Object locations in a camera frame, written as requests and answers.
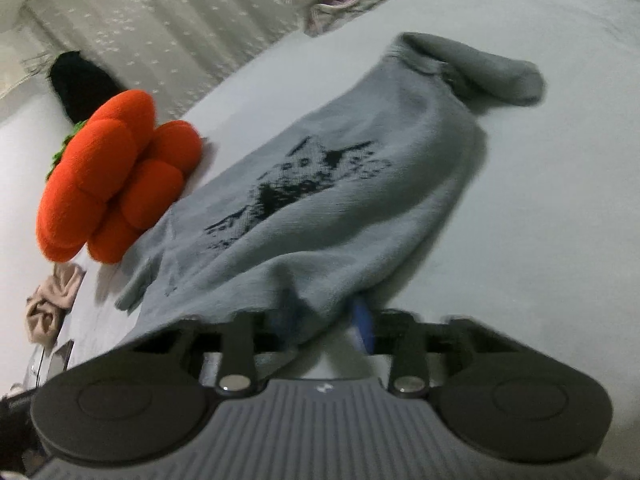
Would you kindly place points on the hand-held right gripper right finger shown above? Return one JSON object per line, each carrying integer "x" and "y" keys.
{"x": 363, "y": 327}

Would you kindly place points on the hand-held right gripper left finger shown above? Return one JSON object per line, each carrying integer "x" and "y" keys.
{"x": 240, "y": 340}

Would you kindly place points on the grey knit sweater cat print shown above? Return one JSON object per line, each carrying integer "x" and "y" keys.
{"x": 350, "y": 200}

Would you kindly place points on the laptop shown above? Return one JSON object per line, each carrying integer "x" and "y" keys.
{"x": 55, "y": 360}

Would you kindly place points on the beige crumpled cloth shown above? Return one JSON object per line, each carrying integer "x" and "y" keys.
{"x": 50, "y": 305}

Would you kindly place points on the orange pumpkin plush cushion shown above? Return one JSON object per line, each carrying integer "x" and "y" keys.
{"x": 100, "y": 170}

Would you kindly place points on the black cloth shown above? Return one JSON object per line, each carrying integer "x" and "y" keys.
{"x": 80, "y": 85}

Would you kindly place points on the grey curtain white dots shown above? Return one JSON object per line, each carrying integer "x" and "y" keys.
{"x": 175, "y": 20}

